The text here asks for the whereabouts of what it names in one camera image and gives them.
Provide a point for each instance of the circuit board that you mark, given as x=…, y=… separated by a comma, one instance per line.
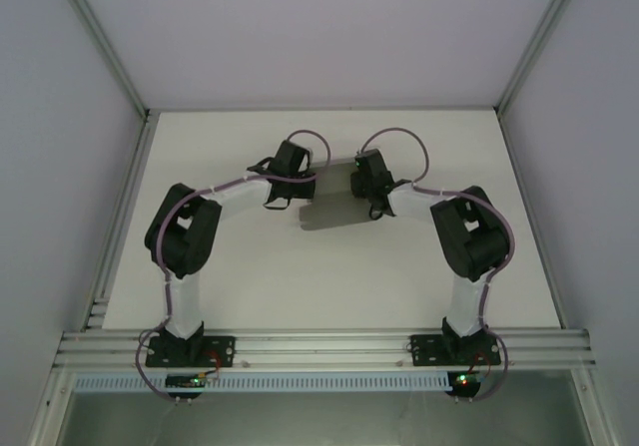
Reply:
x=187, y=381
x=464, y=380

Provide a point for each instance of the aluminium side rail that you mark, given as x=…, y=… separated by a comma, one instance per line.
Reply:
x=133, y=176

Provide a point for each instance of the aluminium left frame post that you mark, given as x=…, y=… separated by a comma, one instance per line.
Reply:
x=102, y=32

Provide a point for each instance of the aluminium strut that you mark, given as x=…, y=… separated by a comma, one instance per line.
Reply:
x=50, y=406
x=594, y=406

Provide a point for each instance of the aluminium right lower strut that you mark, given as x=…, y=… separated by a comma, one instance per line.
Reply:
x=594, y=406

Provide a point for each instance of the aluminium mounting rail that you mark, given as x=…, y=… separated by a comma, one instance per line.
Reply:
x=319, y=348

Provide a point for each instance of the left circuit board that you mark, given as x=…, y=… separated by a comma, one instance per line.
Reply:
x=187, y=381

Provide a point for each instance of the right circuit board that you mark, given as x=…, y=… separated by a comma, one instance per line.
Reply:
x=464, y=380

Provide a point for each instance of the aluminium frame post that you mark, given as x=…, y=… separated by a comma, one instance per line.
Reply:
x=538, y=32
x=102, y=32

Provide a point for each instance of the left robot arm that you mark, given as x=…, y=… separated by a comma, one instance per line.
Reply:
x=187, y=311

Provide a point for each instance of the grey paper box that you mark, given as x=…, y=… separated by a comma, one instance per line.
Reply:
x=334, y=206

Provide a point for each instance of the aluminium right frame post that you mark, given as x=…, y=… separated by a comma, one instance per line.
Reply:
x=538, y=32

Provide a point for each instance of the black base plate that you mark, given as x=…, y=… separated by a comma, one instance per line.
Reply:
x=219, y=343
x=424, y=348

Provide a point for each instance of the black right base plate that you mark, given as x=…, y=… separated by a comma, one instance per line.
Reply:
x=424, y=348

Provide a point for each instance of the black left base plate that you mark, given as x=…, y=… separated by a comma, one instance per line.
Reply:
x=219, y=343

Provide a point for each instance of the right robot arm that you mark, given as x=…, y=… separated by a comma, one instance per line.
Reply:
x=464, y=306

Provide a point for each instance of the aluminium left lower strut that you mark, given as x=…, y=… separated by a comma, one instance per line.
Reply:
x=50, y=406

